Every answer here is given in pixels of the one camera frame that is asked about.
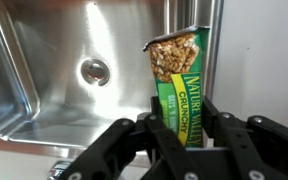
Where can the chrome faucet with handles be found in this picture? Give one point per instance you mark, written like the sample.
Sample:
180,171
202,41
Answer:
57,169

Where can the sink drain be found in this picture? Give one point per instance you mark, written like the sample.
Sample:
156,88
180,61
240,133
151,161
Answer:
95,72

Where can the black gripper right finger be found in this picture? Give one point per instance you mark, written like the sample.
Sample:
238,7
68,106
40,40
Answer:
258,145

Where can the stainless steel sink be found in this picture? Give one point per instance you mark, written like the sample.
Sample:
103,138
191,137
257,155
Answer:
69,68

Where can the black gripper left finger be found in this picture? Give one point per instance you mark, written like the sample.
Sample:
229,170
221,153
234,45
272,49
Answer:
106,157

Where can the green granola bar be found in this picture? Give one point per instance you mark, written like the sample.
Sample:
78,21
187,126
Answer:
176,61

